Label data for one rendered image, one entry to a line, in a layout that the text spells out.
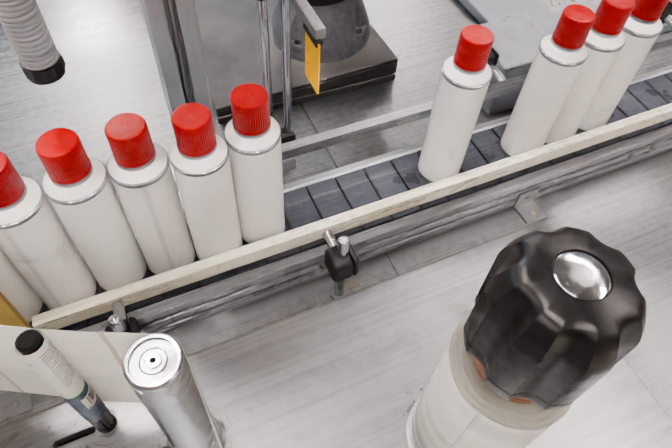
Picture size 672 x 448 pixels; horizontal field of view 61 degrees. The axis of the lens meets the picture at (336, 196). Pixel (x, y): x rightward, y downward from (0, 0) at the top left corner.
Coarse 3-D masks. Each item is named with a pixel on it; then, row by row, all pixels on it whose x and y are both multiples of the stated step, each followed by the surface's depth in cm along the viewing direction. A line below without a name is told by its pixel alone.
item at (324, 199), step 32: (640, 96) 82; (416, 160) 72; (480, 160) 73; (288, 192) 68; (320, 192) 68; (352, 192) 69; (384, 192) 69; (288, 224) 66; (288, 256) 63; (192, 288) 60; (96, 320) 57
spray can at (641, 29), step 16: (640, 0) 62; (656, 0) 61; (640, 16) 63; (656, 16) 63; (624, 32) 65; (640, 32) 64; (656, 32) 64; (624, 48) 66; (640, 48) 65; (624, 64) 67; (640, 64) 68; (608, 80) 69; (624, 80) 69; (608, 96) 71; (592, 112) 74; (608, 112) 73; (592, 128) 76
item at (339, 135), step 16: (656, 48) 77; (512, 80) 70; (496, 96) 70; (400, 112) 66; (416, 112) 66; (336, 128) 64; (352, 128) 64; (368, 128) 64; (384, 128) 65; (288, 144) 62; (304, 144) 62; (320, 144) 63
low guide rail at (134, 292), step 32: (608, 128) 72; (640, 128) 75; (512, 160) 68; (544, 160) 70; (416, 192) 65; (448, 192) 66; (320, 224) 61; (352, 224) 63; (224, 256) 58; (256, 256) 60; (128, 288) 56; (160, 288) 57; (32, 320) 53; (64, 320) 54
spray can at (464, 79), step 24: (456, 48) 57; (480, 48) 54; (456, 72) 57; (480, 72) 57; (456, 96) 58; (480, 96) 59; (432, 120) 63; (456, 120) 61; (432, 144) 65; (456, 144) 64; (432, 168) 68; (456, 168) 68
